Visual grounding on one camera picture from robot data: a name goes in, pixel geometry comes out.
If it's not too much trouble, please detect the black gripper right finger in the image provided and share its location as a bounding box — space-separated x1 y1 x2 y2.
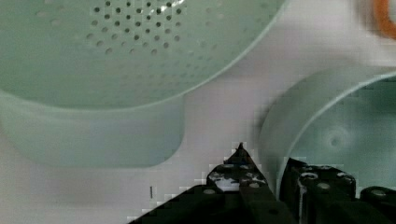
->
279 159 396 224

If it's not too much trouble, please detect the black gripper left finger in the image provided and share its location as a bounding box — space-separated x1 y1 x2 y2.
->
128 145 297 224

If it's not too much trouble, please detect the mint green mug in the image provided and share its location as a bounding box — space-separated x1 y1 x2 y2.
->
259 65 395 195

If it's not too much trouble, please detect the orange slice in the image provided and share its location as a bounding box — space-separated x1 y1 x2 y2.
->
356 0 396 39

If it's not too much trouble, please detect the green perforated colander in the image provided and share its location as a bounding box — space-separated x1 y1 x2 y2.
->
0 0 290 168

